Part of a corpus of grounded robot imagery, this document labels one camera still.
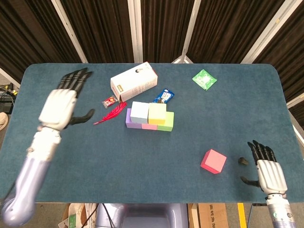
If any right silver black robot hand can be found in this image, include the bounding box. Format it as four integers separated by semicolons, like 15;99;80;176
240;140;288;196

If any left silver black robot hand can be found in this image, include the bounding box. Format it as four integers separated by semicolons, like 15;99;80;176
38;67;96;131

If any red foam cube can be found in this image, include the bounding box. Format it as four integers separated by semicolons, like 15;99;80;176
200;149;227;176

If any purple foam cube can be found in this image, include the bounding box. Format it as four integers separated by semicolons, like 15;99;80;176
125;108;143;130

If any light blue foam cube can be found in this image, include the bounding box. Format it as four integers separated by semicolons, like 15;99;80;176
130;101;150;125

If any yellow foam cube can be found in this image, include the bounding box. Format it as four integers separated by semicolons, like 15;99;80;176
147;103;167;126

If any green foam cube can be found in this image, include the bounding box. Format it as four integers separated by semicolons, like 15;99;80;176
157;111;175;132

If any small red candy packet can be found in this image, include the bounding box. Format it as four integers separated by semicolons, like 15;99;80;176
102;95;118;109

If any black electronics box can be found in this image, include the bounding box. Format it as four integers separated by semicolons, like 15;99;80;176
0;94;15;114

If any red feather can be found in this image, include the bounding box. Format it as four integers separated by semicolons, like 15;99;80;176
93;101;128;126

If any straw hat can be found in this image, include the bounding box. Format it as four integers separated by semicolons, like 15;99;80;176
0;112;10;131

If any brown cardboard box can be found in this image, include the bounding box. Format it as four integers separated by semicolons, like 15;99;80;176
187;203;229;228

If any white cardboard carton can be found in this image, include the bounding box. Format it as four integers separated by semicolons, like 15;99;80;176
110;61;159;103

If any teal table cloth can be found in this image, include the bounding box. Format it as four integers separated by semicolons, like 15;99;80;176
0;63;304;204

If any dark brown curtain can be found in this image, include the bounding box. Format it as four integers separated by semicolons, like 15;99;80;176
0;0;304;103

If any blue cookie packet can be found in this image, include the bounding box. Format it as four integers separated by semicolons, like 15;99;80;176
151;88;175;105

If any white paper bag green print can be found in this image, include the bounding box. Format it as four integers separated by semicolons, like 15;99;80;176
58;203;98;228

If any green sachet packet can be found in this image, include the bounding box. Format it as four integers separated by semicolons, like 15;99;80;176
191;69;218;92

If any blue-grey robot torso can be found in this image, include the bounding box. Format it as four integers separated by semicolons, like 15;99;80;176
95;203;190;228

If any white frame pole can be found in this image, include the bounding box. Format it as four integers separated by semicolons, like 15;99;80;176
171;0;202;64
240;0;292;64
127;0;143;64
51;0;88;64

